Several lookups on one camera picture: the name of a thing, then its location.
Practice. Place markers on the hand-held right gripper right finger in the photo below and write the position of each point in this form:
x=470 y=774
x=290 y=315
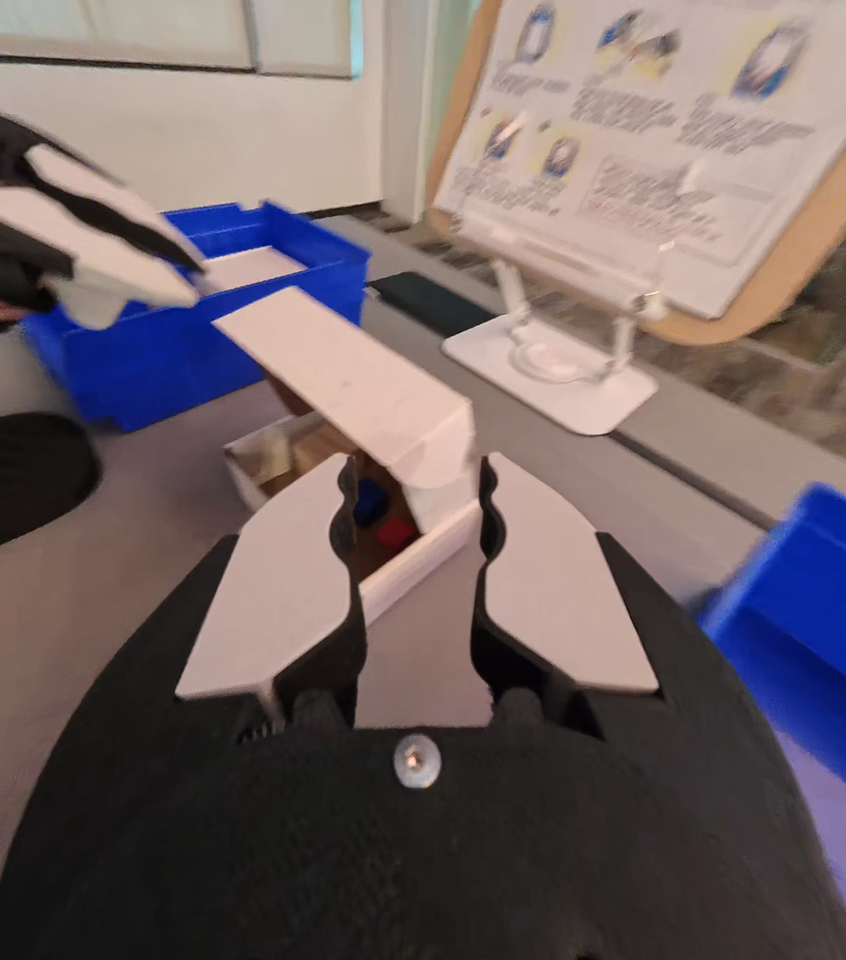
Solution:
x=558 y=600

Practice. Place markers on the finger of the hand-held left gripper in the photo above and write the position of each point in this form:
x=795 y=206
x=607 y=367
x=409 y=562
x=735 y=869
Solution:
x=85 y=176
x=78 y=240

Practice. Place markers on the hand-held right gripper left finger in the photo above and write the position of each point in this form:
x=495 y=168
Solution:
x=273 y=600

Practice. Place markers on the blue cube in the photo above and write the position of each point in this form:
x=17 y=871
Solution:
x=369 y=499

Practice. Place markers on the red cube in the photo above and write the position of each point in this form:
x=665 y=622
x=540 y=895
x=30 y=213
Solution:
x=395 y=532

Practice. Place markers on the white cardboard box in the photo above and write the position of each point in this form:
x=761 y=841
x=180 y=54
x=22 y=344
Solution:
x=348 y=375

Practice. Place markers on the blue plastic bin with paper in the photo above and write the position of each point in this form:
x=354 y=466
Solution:
x=168 y=360

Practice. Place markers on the white paper sheet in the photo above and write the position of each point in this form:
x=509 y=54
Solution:
x=250 y=268

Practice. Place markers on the white tablet stand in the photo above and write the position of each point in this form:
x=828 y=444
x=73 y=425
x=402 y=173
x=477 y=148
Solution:
x=565 y=375

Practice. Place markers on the black phone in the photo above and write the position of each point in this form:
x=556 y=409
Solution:
x=430 y=300

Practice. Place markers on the printed instruction sheet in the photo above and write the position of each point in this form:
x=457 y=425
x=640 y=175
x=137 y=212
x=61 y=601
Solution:
x=640 y=172

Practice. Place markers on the instruction sheet on stand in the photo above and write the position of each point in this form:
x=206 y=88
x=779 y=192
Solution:
x=820 y=247

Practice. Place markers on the white window frame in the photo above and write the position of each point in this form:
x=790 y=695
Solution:
x=168 y=64

